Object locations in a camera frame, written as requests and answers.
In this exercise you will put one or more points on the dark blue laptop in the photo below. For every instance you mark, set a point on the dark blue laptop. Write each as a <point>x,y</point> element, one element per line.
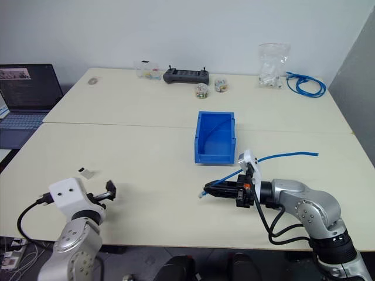
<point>26,90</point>

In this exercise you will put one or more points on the blue plastic bin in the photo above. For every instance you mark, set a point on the blue plastic bin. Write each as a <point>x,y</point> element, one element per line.
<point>215,153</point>

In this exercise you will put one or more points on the clear jar of coloured bits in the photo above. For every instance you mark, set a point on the clear jar of coloured bits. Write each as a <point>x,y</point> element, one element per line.
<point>202,91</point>
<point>221,85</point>

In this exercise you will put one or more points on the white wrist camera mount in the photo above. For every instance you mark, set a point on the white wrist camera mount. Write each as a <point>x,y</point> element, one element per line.
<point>254,172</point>
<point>66,194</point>

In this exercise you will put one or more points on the black handheld controller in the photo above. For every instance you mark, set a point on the black handheld controller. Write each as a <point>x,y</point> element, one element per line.
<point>186,76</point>

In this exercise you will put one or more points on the grey partition panel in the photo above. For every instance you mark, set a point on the grey partition panel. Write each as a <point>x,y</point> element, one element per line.
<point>356,96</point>

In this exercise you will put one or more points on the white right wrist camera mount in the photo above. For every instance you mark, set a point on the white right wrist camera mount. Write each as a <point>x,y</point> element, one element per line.
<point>254,172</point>

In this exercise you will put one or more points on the white and blue box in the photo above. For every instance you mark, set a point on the white and blue box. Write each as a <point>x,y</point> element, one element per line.
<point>3,106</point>

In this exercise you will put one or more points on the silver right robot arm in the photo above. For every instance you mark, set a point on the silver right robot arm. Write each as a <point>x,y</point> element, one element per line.
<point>310,205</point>

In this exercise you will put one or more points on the clear plastic box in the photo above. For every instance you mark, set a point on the clear plastic box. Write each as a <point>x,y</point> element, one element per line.
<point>148,71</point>

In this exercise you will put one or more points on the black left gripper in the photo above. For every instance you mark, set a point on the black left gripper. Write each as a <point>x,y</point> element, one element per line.
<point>98,200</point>

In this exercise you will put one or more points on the clear bag of white couplers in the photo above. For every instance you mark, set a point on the clear bag of white couplers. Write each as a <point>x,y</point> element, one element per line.
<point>271,68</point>

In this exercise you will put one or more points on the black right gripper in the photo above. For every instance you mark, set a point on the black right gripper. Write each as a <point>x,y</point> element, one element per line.
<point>242,199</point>

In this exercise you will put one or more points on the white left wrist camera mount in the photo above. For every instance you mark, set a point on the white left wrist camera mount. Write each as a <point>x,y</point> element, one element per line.
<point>66,194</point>

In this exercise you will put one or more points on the small black plastic piece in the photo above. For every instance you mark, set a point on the small black plastic piece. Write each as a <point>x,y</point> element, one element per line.
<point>80,170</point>

